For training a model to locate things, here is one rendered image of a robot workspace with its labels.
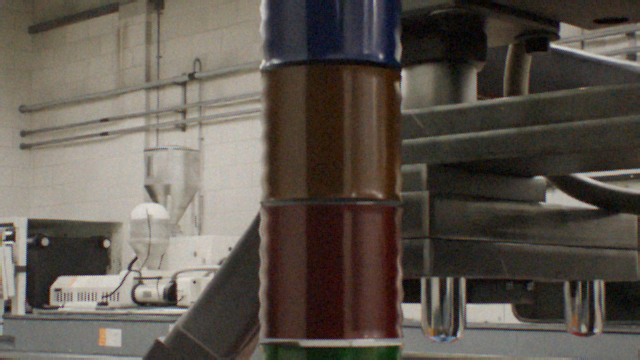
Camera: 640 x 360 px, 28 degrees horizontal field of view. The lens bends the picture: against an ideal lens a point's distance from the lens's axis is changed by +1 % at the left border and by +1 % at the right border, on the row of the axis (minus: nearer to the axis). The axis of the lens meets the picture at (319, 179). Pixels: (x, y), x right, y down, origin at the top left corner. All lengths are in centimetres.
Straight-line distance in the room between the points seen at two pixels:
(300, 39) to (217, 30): 1070
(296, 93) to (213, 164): 1055
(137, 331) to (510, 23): 774
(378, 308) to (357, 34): 7
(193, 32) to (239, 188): 155
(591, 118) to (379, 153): 22
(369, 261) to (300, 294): 2
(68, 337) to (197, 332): 799
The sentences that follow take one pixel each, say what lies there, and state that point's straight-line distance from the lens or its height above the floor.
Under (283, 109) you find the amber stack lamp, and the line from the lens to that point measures 32.
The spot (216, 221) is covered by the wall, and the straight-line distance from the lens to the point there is 1079.
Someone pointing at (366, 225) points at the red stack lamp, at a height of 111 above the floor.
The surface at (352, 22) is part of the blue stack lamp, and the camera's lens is 32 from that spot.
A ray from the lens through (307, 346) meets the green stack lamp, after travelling 31.
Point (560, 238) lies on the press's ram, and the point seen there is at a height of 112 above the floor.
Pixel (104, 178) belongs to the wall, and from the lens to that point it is 1214.
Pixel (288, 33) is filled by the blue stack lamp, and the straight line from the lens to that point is 32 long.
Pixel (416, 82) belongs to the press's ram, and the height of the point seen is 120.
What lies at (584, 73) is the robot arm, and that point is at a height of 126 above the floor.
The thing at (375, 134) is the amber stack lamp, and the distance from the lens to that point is 32.
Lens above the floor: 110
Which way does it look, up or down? 5 degrees up
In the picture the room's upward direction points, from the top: straight up
